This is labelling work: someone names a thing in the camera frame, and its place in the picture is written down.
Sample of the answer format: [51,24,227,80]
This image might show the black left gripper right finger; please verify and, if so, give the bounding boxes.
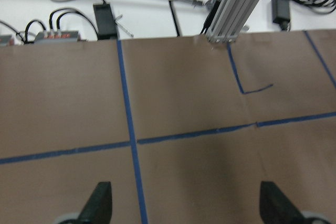
[259,181,309,223]

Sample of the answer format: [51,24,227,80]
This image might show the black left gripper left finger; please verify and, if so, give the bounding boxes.
[77,182,112,223]

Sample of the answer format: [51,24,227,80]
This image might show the black power adapter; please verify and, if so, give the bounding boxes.
[93,4,118,40]

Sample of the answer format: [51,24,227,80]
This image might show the grey usb hub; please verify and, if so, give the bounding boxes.
[34,30,81,44]

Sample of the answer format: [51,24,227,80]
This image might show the aluminium frame post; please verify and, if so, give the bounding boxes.
[201,0,259,43]

